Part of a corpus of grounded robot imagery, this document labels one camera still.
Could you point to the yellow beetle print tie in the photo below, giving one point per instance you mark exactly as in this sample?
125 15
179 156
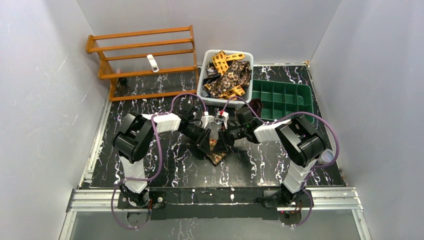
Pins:
222 61

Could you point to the dark blue floral tie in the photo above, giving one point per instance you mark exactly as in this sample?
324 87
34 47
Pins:
211 76

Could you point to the white plastic laundry basket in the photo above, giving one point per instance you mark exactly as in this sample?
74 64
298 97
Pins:
206 60

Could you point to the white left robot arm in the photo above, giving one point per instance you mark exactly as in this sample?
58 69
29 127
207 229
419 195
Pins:
133 143

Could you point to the black tropical floral tie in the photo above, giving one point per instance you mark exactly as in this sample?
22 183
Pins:
233 83

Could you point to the clear plastic cup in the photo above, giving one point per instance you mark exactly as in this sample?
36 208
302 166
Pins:
326 157

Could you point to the aluminium frame rail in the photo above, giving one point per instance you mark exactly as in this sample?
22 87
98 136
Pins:
324 198

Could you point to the white clip on rack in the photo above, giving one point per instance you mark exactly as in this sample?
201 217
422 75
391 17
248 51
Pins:
153 63

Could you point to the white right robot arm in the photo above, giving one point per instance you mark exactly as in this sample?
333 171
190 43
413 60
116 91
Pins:
301 141

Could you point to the cream flamingo paisley tie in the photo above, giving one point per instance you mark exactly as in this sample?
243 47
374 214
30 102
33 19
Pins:
215 158

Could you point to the green compartment tray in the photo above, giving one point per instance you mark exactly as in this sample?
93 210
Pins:
279 99

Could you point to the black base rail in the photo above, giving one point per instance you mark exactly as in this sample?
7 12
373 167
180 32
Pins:
168 203

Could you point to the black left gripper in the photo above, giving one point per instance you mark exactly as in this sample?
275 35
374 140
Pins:
203 139

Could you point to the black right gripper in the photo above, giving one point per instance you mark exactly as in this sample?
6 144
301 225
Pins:
228 138

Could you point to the orange wooden rack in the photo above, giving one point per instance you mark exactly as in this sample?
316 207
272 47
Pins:
124 55

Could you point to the dark red rolled tie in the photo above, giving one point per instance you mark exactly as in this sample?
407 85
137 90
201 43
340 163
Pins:
257 105

